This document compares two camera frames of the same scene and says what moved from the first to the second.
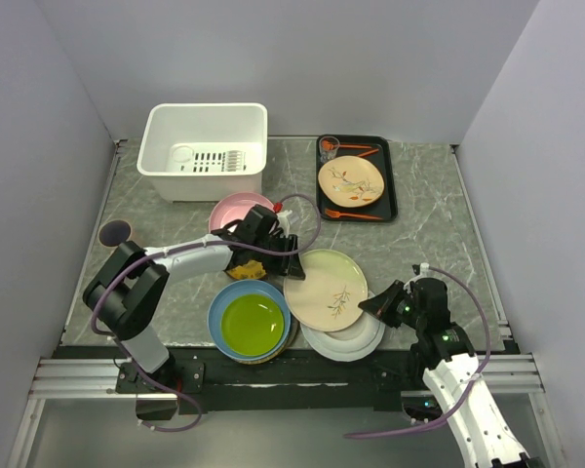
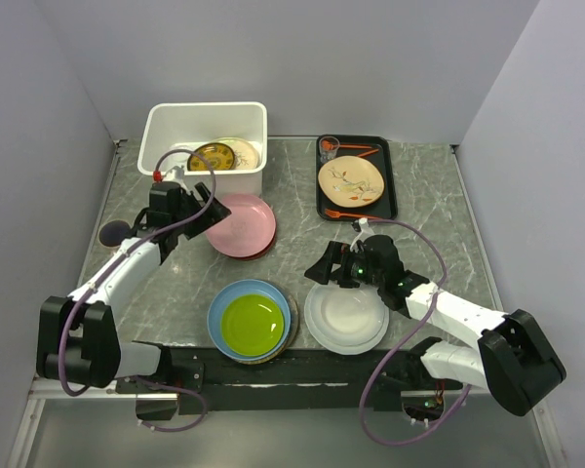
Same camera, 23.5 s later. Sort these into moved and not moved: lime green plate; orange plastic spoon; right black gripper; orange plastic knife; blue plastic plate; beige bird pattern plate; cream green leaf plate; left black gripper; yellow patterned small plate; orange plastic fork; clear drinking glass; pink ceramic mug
Moved: yellow patterned small plate; right black gripper; left black gripper; cream green leaf plate
Not moved: blue plastic plate; orange plastic knife; lime green plate; beige bird pattern plate; clear drinking glass; pink ceramic mug; orange plastic spoon; orange plastic fork
